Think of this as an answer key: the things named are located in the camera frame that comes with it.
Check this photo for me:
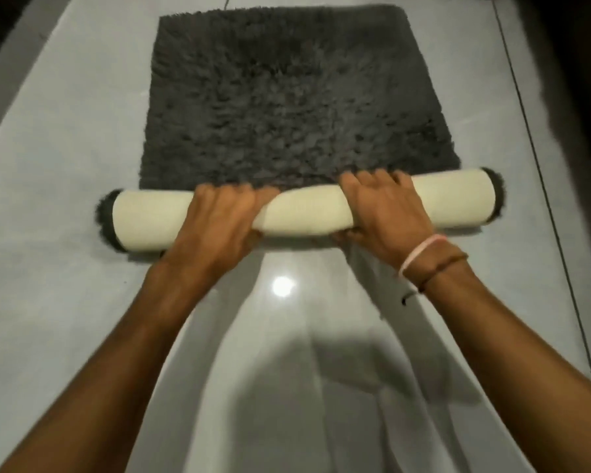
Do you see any brown cord bracelet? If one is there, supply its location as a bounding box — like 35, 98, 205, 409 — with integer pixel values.
400, 252, 470, 307

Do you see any person's left forearm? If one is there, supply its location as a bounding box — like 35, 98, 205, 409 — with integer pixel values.
0, 260, 213, 473

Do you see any grey shaggy rug cream backing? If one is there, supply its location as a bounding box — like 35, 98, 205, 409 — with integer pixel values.
95, 4, 506, 254

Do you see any person's left hand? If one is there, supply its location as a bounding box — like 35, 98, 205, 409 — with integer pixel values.
159, 183, 280, 287

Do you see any person's right hand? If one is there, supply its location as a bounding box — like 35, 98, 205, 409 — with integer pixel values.
330, 169, 438, 270

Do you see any person's right forearm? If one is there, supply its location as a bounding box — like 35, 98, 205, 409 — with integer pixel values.
403, 251, 591, 473

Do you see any pink wrist band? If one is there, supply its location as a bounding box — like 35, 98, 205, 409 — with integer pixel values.
398, 234, 448, 280

